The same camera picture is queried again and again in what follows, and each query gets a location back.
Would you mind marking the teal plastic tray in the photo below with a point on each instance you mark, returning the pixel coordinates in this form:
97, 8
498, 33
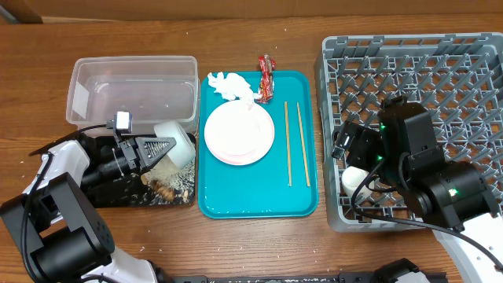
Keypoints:
258, 161

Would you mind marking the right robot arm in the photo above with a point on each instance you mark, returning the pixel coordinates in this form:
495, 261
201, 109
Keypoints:
451, 198

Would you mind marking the brown food scraps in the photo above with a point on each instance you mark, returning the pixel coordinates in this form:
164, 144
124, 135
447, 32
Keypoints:
172, 189

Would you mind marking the wooden chopstick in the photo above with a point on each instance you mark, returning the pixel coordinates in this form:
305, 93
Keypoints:
302, 140
288, 146

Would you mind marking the large pink plate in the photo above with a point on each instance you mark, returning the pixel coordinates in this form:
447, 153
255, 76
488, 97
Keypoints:
239, 134

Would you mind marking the clear plastic bin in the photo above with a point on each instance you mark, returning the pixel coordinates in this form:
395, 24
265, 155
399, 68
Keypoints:
154, 89

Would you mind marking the white napkin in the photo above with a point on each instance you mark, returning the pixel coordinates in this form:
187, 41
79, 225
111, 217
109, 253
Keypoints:
233, 86

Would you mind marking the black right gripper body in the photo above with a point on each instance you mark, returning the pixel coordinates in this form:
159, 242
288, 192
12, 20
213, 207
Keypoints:
346, 138

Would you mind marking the white cup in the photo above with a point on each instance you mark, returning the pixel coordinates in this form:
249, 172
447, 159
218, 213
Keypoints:
351, 179

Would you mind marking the white bowl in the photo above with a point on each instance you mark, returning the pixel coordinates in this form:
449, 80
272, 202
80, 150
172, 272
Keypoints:
183, 152

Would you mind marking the grey dishwasher rack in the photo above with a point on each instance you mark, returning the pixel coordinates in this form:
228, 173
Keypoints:
456, 77

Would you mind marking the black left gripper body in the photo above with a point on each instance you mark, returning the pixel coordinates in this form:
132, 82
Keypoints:
122, 163

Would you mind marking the pile of rice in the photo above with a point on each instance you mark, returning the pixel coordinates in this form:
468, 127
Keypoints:
166, 169

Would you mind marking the red snack wrapper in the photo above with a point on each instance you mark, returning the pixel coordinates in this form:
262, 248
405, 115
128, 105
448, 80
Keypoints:
266, 85

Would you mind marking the black food waste tray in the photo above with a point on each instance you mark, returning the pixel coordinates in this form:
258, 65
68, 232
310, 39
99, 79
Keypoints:
110, 182

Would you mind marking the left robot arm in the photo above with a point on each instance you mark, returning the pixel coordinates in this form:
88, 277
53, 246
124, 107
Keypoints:
60, 235

